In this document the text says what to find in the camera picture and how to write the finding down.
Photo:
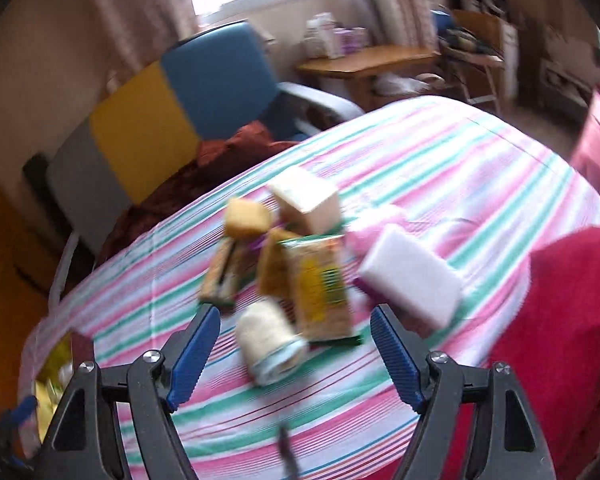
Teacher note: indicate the yellow sponge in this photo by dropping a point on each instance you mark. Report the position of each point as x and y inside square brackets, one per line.
[247, 217]
[275, 265]

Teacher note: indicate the yellow plastic bag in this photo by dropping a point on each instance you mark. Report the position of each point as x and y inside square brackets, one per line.
[52, 385]

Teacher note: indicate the pink fluffy cloth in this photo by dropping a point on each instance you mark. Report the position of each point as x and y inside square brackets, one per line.
[380, 220]

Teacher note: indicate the white sponge with purple layer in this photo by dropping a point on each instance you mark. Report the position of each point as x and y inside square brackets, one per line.
[410, 275]

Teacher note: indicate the snack packet with yellow label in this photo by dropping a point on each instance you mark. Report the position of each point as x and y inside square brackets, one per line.
[320, 290]

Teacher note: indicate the purple pink container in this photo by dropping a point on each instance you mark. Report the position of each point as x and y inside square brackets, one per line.
[350, 40]

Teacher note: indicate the pink patterned curtain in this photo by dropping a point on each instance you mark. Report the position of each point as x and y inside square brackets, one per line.
[140, 5]
[400, 0]

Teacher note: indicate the rust brown blanket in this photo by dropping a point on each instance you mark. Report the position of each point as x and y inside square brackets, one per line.
[180, 185]

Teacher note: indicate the wooden side table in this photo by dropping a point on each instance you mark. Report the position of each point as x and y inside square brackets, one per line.
[370, 57]

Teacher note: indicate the white plastic bag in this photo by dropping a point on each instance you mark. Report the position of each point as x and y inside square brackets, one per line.
[405, 82]

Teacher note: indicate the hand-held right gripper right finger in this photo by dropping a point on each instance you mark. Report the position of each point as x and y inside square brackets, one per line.
[397, 360]

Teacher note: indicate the pink green striped sheet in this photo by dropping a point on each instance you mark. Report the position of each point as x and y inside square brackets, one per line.
[430, 170]

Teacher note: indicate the red garment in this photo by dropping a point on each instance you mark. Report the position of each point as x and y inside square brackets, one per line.
[570, 335]

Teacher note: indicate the beige cardboard box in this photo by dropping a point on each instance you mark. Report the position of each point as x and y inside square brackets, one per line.
[305, 200]

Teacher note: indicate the blue yellow grey armchair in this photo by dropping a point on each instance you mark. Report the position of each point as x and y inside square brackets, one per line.
[215, 90]

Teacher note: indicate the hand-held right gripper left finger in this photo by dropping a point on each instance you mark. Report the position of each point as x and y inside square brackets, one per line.
[195, 355]

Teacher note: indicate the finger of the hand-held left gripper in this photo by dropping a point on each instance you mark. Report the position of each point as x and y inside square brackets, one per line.
[19, 412]

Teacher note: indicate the purple packet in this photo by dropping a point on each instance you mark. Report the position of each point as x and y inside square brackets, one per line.
[254, 249]

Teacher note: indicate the snack packet with black stripe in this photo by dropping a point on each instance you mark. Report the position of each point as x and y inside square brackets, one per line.
[220, 275]

